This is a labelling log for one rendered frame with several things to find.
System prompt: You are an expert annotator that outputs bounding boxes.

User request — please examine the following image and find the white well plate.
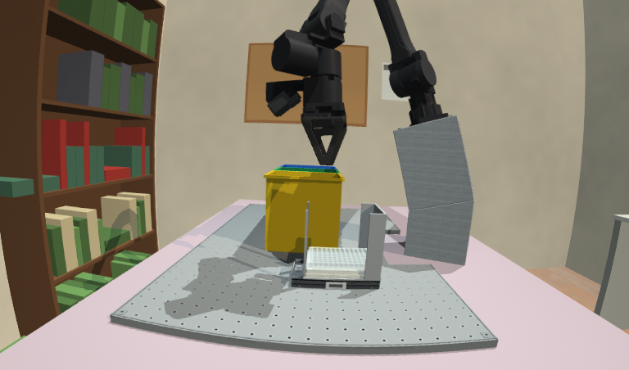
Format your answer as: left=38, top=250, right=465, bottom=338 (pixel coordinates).
left=305, top=270, right=364, bottom=278
left=306, top=246, right=367, bottom=272

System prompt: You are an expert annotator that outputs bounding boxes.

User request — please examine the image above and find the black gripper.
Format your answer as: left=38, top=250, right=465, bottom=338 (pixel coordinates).
left=301, top=75, right=346, bottom=165

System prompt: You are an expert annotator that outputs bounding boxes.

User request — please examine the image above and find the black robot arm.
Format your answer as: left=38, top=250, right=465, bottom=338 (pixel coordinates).
left=266, top=0, right=449, bottom=126

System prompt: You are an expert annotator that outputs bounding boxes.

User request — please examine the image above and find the yellow bin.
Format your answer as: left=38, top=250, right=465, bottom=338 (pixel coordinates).
left=264, top=170, right=345, bottom=253

